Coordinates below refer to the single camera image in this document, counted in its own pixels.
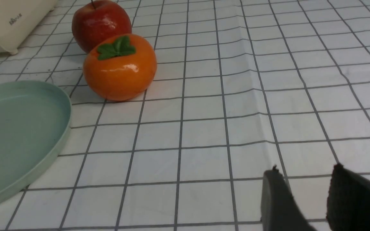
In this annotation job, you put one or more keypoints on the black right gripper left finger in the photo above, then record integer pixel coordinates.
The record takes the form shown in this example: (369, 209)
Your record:
(279, 211)

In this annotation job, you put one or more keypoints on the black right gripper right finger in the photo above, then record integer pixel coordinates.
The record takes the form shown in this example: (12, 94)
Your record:
(348, 201)

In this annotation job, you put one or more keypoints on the white checkered tablecloth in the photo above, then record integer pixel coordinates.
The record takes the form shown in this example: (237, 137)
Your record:
(241, 86)

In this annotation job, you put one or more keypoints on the orange persimmon with green leaf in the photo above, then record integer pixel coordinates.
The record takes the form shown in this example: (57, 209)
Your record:
(121, 67)

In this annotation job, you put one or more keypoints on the red apple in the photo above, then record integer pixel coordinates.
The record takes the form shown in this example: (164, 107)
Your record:
(98, 21)

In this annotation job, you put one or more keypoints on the light green round plate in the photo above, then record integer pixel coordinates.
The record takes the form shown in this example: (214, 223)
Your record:
(35, 119)

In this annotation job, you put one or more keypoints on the cream white toaster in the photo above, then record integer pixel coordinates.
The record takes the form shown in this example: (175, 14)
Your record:
(18, 18)

